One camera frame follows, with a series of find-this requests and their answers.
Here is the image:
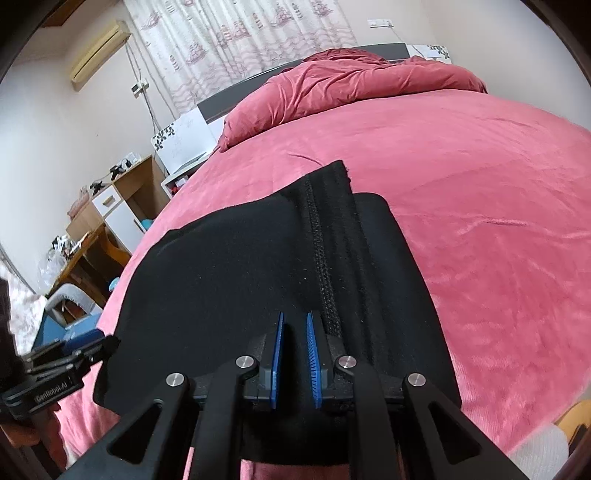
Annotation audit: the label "grey bed headboard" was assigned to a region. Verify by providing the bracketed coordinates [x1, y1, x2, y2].
[196, 42, 409, 126]

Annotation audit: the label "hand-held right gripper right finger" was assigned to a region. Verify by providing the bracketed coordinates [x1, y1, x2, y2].
[306, 311, 532, 480]

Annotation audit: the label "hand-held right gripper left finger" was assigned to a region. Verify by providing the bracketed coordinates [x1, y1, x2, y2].
[78, 311, 286, 480]

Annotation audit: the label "blue seat cushion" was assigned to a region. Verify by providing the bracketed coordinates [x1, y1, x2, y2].
[30, 305, 105, 357]

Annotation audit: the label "white grey nightstand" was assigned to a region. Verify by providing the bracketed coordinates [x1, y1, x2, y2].
[161, 154, 218, 199]

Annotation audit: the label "wooden furniture edge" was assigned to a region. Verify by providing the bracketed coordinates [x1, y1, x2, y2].
[553, 401, 591, 445]

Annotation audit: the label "patterned white curtain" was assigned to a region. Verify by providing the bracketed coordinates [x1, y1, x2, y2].
[122, 0, 359, 121]

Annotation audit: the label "pink bed blanket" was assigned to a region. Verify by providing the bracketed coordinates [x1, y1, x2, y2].
[55, 91, 591, 480]

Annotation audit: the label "grey towel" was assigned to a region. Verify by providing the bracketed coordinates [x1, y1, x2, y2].
[45, 282, 96, 324]

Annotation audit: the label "light wooden desk white cabinet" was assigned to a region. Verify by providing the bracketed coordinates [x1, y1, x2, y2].
[65, 154, 172, 256]

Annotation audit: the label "pink duvet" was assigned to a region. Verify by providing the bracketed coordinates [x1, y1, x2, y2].
[217, 48, 490, 153]

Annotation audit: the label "wooden corner desk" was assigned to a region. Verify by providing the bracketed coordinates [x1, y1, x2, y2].
[41, 222, 133, 311]

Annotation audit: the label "beige wall air conditioner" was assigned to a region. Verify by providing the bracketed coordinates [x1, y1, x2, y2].
[69, 20, 133, 84]

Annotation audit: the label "clear plastic bag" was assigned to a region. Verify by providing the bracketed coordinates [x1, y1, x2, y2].
[34, 251, 66, 288]

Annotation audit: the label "white wall cable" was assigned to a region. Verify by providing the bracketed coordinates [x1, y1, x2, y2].
[124, 41, 163, 140]

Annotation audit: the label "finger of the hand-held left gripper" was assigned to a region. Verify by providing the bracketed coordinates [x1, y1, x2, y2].
[21, 332, 110, 366]
[25, 345, 114, 380]

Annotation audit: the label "black pants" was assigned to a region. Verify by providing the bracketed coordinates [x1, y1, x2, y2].
[92, 159, 463, 462]

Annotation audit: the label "floral patterned cloth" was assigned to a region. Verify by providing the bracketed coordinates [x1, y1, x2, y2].
[0, 257, 43, 343]

